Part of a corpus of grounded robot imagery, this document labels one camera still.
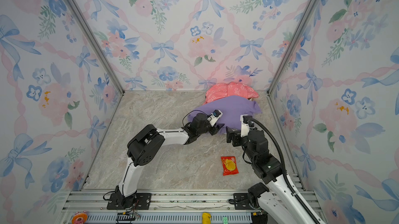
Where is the purple cloth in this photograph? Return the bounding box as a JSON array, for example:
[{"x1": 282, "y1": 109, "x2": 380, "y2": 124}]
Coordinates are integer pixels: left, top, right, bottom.
[{"x1": 188, "y1": 95, "x2": 262, "y2": 134}]

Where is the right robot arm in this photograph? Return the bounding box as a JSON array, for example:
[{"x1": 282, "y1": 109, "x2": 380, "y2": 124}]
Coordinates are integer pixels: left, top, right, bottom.
[{"x1": 226, "y1": 126, "x2": 325, "y2": 224}]

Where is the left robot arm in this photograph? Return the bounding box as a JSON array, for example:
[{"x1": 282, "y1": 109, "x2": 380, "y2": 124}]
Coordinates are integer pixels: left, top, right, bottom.
[{"x1": 107, "y1": 110, "x2": 224, "y2": 209}]

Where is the pink patterned cloth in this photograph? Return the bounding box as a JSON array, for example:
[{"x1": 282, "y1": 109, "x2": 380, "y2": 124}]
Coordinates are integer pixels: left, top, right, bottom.
[{"x1": 204, "y1": 82, "x2": 259, "y2": 105}]

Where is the red snack packet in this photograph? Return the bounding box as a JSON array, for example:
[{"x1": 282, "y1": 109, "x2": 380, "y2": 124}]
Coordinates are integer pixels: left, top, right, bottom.
[{"x1": 221, "y1": 156, "x2": 239, "y2": 176}]

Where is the small yellow object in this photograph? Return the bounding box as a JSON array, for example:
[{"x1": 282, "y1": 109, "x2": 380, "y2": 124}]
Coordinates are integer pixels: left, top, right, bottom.
[{"x1": 202, "y1": 213, "x2": 212, "y2": 224}]

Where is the pink yellow tape roll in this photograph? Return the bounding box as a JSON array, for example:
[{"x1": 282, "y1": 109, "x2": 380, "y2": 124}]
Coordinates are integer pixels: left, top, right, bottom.
[{"x1": 71, "y1": 211, "x2": 88, "y2": 224}]

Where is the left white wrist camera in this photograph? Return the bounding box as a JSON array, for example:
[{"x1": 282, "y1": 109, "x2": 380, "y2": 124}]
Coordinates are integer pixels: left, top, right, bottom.
[{"x1": 207, "y1": 110, "x2": 223, "y2": 127}]

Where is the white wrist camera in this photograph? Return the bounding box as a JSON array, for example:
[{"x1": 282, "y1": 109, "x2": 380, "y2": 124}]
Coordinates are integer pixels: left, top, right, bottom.
[
  {"x1": 240, "y1": 115, "x2": 255, "y2": 137},
  {"x1": 207, "y1": 110, "x2": 223, "y2": 127}
]

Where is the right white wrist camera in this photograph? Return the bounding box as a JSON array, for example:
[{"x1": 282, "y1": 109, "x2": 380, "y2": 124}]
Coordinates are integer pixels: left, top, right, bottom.
[{"x1": 240, "y1": 115, "x2": 255, "y2": 137}]

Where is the right black corrugated cable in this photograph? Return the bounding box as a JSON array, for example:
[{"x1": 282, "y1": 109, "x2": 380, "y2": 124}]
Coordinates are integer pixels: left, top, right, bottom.
[{"x1": 246, "y1": 117, "x2": 320, "y2": 224}]

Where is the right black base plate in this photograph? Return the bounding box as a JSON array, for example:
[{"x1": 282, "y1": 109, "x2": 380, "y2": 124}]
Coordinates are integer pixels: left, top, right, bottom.
[{"x1": 233, "y1": 193, "x2": 253, "y2": 210}]

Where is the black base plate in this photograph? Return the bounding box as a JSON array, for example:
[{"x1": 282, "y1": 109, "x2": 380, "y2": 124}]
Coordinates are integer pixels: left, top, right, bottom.
[
  {"x1": 107, "y1": 193, "x2": 152, "y2": 210},
  {"x1": 233, "y1": 193, "x2": 253, "y2": 210}
]

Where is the aluminium mounting rail base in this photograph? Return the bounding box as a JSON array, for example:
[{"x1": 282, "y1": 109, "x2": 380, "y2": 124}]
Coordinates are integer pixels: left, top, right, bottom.
[{"x1": 57, "y1": 189, "x2": 326, "y2": 224}]

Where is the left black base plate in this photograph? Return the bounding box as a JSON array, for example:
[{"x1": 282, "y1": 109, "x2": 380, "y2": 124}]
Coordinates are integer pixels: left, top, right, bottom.
[{"x1": 107, "y1": 193, "x2": 152, "y2": 210}]

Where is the right aluminium corner post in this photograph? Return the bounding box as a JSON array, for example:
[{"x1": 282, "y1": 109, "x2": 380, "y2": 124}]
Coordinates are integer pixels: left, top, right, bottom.
[{"x1": 267, "y1": 0, "x2": 331, "y2": 95}]

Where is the aluminium corner post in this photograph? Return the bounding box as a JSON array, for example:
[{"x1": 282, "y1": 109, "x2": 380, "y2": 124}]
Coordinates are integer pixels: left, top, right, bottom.
[
  {"x1": 267, "y1": 0, "x2": 331, "y2": 95},
  {"x1": 49, "y1": 0, "x2": 125, "y2": 95}
]

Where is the left aluminium corner post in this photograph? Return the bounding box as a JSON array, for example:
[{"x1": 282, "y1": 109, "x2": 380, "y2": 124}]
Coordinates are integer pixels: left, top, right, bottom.
[{"x1": 49, "y1": 0, "x2": 125, "y2": 95}]

